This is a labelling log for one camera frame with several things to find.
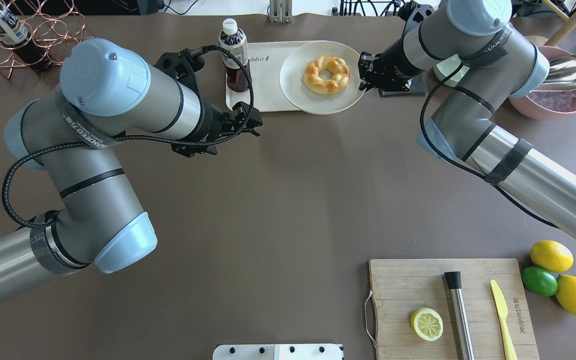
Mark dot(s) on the grey folded cloth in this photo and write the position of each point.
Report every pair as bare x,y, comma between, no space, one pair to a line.
415,85

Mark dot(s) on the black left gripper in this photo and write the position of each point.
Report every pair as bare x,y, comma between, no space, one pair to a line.
211,121

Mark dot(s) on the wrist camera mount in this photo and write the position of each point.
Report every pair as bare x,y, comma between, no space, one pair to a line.
182,66
413,14

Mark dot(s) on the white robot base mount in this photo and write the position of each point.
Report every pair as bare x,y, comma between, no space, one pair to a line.
283,351

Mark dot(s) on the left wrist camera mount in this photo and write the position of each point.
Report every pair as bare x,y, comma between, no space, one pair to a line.
182,66

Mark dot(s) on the green bowl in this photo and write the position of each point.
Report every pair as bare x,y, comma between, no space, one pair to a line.
447,66

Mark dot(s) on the half lemon slice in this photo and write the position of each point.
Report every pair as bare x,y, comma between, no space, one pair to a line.
427,324

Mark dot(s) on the steel ice scoop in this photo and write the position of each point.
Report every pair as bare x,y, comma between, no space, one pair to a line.
561,76

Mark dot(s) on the pink bowl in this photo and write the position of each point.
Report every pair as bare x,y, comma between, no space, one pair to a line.
549,105

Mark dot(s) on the wooden cutting board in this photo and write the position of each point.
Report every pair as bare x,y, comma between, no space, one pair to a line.
401,286

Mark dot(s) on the steel cylinder muddler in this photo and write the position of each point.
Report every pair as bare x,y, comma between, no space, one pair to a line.
465,342

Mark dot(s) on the copper wire bottle rack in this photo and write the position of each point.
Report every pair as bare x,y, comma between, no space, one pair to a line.
55,25

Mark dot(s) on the tea bottle on tray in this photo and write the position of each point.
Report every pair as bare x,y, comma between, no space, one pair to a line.
234,40

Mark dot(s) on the yellow lemon upper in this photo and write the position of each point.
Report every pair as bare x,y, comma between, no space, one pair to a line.
551,255

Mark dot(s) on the cream rabbit tray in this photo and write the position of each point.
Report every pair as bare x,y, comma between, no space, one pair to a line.
265,62

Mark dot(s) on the yellow plastic knife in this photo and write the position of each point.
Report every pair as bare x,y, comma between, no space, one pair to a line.
502,314

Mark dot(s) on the dark tea bottle in rack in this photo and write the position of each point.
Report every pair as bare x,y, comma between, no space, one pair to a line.
16,37

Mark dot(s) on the white round plate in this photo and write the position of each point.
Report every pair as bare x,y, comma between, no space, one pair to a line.
296,91

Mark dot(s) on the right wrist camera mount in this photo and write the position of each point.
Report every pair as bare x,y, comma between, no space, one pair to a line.
413,14

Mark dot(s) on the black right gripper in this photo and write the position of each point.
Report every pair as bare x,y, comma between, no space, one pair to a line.
392,56

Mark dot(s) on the green lime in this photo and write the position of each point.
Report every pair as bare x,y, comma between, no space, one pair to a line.
539,281

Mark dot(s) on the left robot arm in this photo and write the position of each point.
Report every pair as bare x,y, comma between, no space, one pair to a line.
104,90

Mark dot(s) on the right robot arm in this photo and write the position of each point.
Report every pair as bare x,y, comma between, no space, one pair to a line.
501,64

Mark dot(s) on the braided glazed donut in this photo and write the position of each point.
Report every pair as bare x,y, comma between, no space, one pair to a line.
326,75

